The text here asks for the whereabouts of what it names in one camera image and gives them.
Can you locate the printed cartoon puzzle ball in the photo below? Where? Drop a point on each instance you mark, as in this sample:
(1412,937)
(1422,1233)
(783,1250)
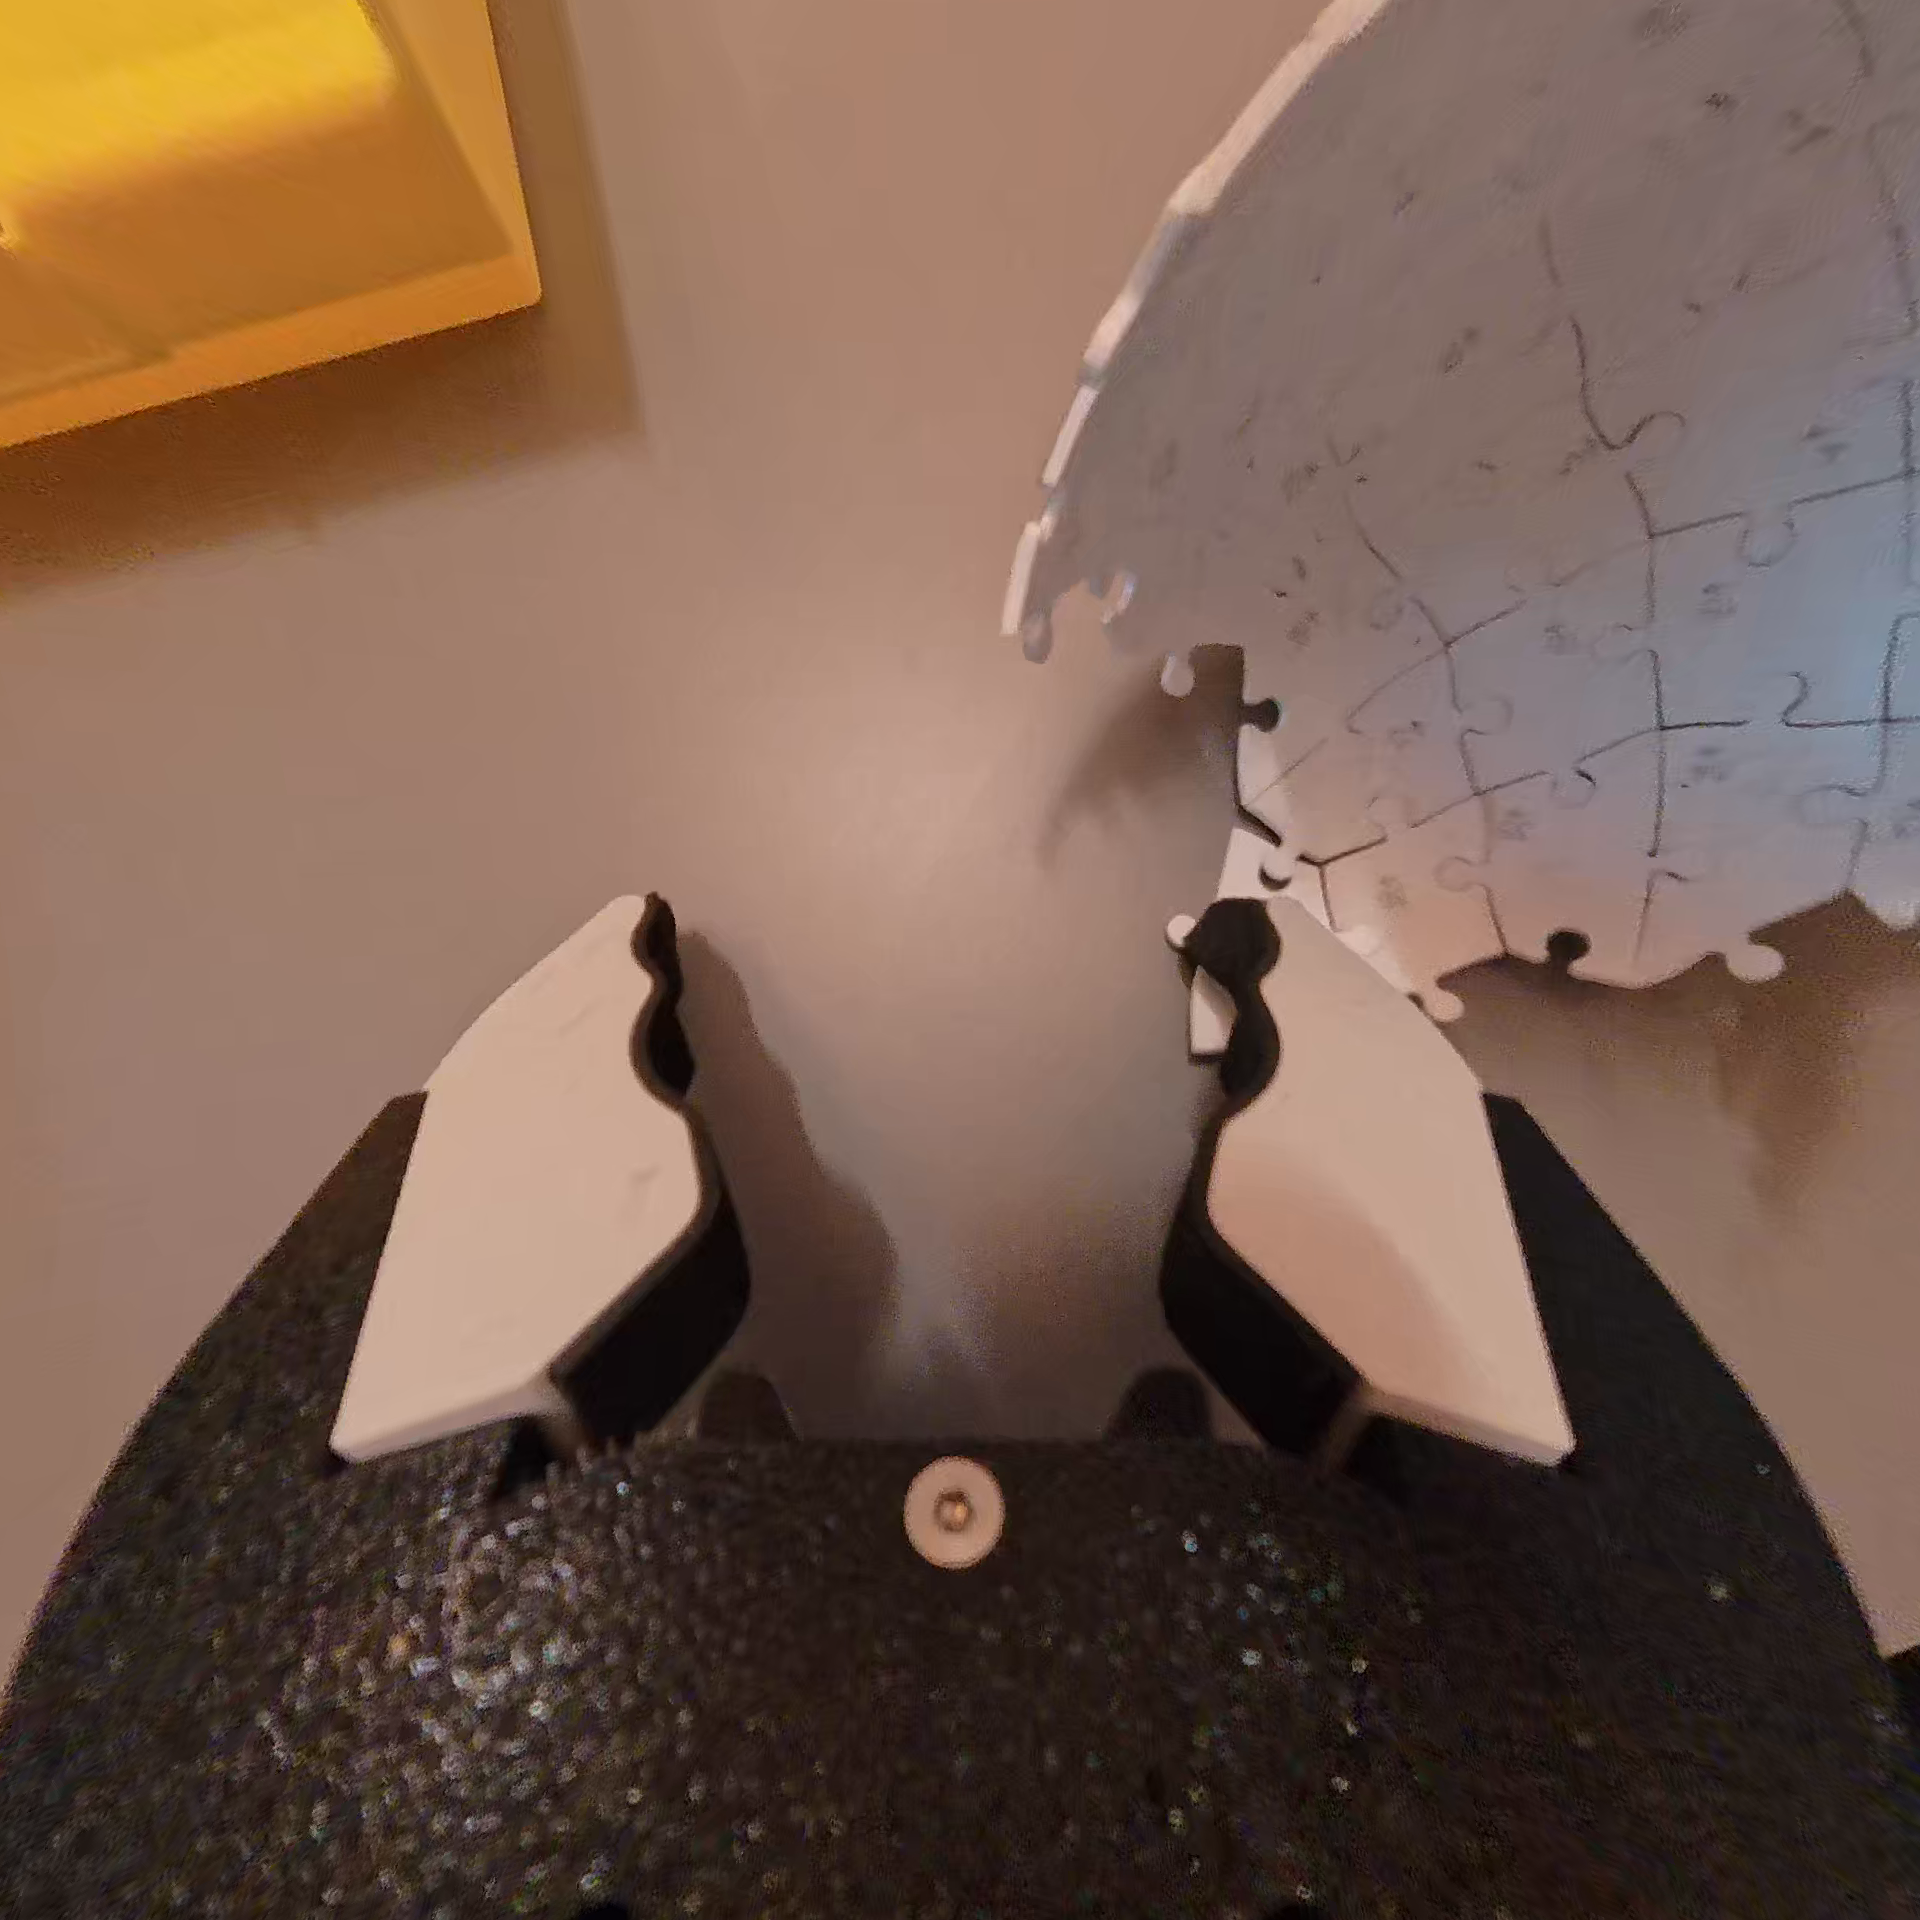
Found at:
(1575,450)

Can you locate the yellow plastic bin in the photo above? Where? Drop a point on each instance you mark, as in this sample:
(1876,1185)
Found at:
(224,182)

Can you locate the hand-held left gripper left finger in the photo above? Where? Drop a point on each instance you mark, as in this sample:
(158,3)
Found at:
(540,1185)

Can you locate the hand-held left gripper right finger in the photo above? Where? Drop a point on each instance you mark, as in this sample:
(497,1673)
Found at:
(1365,1185)

